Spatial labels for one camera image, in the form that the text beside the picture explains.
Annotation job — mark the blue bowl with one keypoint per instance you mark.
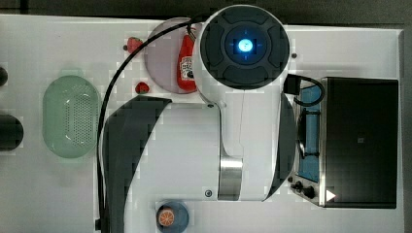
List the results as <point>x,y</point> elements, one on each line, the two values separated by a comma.
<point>181,221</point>

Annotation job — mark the grey round plate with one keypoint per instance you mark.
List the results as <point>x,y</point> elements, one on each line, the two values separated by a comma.
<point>161,58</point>

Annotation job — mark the green perforated colander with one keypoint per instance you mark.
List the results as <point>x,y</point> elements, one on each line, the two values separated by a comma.
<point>71,106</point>

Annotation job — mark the small red strawberry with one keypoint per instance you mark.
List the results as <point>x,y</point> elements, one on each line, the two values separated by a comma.
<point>142,88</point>

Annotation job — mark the large red strawberry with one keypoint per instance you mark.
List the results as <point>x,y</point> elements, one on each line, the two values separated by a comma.
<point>133,44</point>

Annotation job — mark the black pot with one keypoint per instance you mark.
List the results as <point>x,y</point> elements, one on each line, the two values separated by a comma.
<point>3,76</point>

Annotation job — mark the orange slice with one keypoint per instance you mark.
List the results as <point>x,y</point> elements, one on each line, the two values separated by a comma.
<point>166,217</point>

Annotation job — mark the black toaster oven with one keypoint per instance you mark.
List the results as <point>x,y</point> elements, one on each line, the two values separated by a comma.
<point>347,143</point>

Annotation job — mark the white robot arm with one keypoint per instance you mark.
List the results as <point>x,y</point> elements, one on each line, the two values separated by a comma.
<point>160,155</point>

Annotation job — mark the red ketchup bottle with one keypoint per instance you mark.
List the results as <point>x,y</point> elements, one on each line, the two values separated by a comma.
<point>185,77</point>

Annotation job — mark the black frying pan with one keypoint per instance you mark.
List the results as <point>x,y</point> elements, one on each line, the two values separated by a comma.
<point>11,132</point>

